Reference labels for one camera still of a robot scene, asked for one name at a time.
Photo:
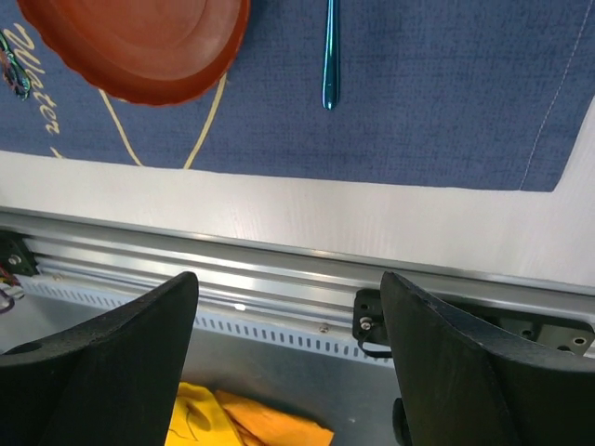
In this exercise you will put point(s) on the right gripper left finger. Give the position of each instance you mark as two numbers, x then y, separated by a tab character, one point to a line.
112	380

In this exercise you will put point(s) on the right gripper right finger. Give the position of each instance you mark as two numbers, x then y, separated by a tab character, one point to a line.
481	387

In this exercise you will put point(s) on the blue cloth placemat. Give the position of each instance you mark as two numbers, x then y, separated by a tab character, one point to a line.
481	95

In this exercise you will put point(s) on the blue metal spoon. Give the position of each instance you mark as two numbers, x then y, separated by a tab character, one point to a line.
331	66

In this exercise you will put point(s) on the red plate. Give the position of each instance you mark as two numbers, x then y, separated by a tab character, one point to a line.
153	53

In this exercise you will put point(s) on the iridescent metal fork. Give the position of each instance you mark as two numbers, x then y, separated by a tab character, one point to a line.
13	73

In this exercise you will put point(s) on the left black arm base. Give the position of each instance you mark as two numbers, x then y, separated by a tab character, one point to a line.
16	257

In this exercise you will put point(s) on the yellow cloth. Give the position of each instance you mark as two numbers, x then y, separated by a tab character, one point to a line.
202	417

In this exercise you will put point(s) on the perforated cable duct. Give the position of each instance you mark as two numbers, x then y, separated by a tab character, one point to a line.
318	337

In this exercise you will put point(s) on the aluminium mounting rail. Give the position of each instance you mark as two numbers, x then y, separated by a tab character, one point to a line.
311	288

